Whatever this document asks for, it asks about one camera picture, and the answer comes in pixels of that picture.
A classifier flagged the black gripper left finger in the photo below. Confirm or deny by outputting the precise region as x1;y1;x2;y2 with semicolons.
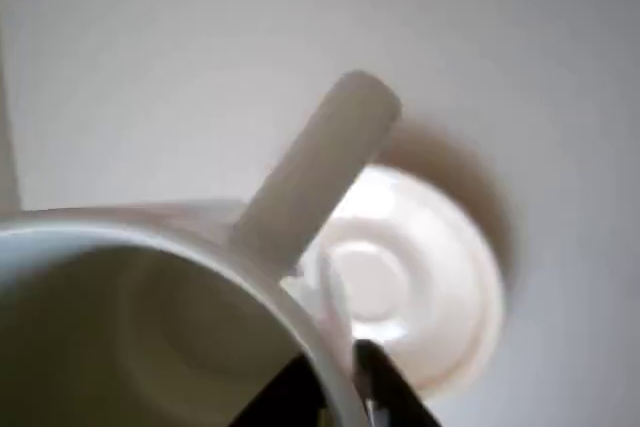
232;350;329;427

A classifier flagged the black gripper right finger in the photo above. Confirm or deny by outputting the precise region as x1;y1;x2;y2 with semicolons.
351;338;442;427

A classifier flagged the white ceramic mug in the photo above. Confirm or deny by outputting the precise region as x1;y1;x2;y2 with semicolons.
0;69;404;427

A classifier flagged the cream porcelain saucer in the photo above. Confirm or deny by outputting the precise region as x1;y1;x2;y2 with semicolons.
282;163;507;389

